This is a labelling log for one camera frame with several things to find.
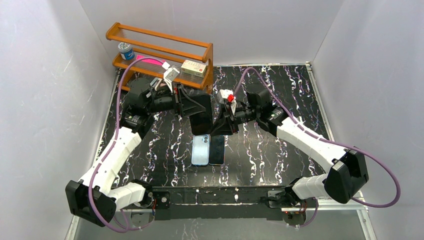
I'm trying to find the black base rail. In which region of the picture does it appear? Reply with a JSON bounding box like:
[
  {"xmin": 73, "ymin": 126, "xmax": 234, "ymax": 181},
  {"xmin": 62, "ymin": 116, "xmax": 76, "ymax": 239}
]
[{"xmin": 152, "ymin": 186, "xmax": 300, "ymax": 221}]

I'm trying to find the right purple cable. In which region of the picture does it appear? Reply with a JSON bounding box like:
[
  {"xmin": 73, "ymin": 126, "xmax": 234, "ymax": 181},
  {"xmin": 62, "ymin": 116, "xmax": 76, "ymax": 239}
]
[{"xmin": 233, "ymin": 67, "xmax": 402, "ymax": 228}]

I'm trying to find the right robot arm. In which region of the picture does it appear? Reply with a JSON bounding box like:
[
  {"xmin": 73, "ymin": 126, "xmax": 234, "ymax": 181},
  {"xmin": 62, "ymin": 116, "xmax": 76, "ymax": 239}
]
[{"xmin": 210, "ymin": 89, "xmax": 369, "ymax": 205}]

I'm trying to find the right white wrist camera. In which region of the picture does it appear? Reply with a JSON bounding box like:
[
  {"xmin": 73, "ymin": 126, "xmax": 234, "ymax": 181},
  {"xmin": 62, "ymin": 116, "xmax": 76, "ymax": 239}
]
[{"xmin": 217, "ymin": 89, "xmax": 237, "ymax": 114}]

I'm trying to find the blue white round jar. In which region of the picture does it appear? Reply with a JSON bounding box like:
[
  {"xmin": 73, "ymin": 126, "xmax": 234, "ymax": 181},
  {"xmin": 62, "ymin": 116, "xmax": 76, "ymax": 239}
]
[{"xmin": 118, "ymin": 42, "xmax": 135, "ymax": 60}]

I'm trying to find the cream cardboard box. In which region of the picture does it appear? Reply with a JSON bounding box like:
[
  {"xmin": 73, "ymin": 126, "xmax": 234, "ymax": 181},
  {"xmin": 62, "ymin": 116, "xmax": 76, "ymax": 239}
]
[{"xmin": 181, "ymin": 59, "xmax": 208, "ymax": 78}]

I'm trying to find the pink flat card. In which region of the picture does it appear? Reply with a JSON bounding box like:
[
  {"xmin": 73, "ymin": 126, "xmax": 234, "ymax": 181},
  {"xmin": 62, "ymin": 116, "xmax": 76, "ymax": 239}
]
[{"xmin": 135, "ymin": 55, "xmax": 165, "ymax": 66}]

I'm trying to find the orange wooden shelf rack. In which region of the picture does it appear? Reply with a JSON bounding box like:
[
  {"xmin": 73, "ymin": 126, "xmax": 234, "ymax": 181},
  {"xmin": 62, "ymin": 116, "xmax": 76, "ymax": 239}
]
[{"xmin": 105, "ymin": 22, "xmax": 214, "ymax": 93}]

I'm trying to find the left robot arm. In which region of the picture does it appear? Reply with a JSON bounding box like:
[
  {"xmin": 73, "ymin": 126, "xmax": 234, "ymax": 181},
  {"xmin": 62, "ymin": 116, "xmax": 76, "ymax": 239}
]
[{"xmin": 65, "ymin": 77, "xmax": 213, "ymax": 227}]

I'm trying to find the white small clip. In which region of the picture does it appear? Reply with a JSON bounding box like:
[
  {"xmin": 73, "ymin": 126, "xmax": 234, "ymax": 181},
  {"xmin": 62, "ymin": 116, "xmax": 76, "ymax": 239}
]
[{"xmin": 296, "ymin": 116, "xmax": 304, "ymax": 128}]

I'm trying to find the phone with black screen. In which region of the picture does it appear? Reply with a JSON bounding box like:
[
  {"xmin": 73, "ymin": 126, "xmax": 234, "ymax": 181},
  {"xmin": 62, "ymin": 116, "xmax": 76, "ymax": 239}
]
[{"xmin": 208, "ymin": 135, "xmax": 225, "ymax": 166}]

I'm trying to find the purple cable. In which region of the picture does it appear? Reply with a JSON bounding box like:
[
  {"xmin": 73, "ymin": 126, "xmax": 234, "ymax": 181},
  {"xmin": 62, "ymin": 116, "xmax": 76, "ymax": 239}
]
[
  {"xmin": 87, "ymin": 56, "xmax": 167, "ymax": 234},
  {"xmin": 233, "ymin": 67, "xmax": 402, "ymax": 228}
]

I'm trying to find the light blue phone case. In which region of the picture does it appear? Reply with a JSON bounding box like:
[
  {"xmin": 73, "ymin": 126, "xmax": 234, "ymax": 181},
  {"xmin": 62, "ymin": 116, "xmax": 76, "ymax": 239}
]
[{"xmin": 191, "ymin": 134, "xmax": 210, "ymax": 166}]

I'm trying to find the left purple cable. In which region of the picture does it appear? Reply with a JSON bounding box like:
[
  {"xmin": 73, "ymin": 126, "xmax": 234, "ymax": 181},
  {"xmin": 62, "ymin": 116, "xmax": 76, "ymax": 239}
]
[{"xmin": 87, "ymin": 56, "xmax": 167, "ymax": 234}]

